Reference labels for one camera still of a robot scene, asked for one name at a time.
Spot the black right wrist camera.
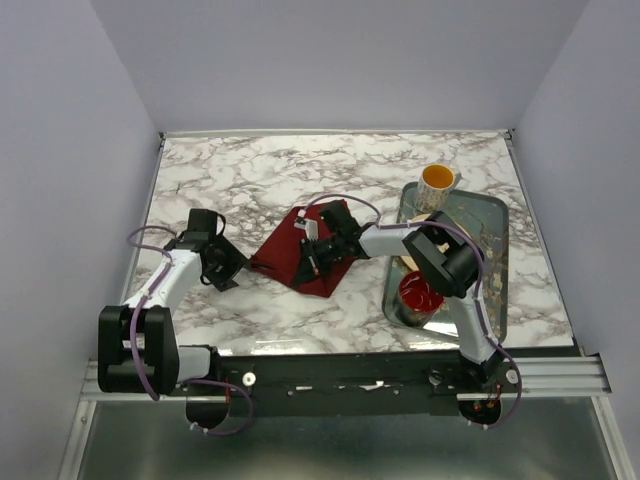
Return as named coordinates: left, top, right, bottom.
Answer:
left=293, top=200, right=360, bottom=241

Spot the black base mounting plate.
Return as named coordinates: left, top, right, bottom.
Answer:
left=164, top=352, right=521, bottom=419

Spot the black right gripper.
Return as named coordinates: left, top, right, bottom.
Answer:
left=292, top=233, right=344, bottom=288

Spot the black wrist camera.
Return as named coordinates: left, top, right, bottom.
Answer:
left=293, top=200, right=360, bottom=241
left=181, top=208, right=226, bottom=242

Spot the beige bird pattern plate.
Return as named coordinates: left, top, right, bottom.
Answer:
left=400, top=214, right=471, bottom=271

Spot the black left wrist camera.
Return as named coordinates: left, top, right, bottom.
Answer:
left=181, top=208, right=226, bottom=242

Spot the white floral mug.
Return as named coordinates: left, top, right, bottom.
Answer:
left=414, top=164, right=462, bottom=213

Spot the aluminium frame rail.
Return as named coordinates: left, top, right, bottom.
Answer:
left=79, top=355, right=612, bottom=401

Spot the teal floral serving tray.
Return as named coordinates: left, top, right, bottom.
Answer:
left=382, top=181, right=509, bottom=342

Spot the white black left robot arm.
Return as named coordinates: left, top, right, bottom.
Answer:
left=98, top=233, right=248, bottom=401

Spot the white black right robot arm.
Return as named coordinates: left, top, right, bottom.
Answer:
left=291, top=202, right=505, bottom=392

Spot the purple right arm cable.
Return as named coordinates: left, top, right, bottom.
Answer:
left=298, top=194, right=524, bottom=431

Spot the red and black cup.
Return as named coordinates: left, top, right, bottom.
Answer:
left=395, top=271, right=444, bottom=328

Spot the dark red cloth napkin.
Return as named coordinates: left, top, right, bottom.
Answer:
left=249, top=206, right=355, bottom=298

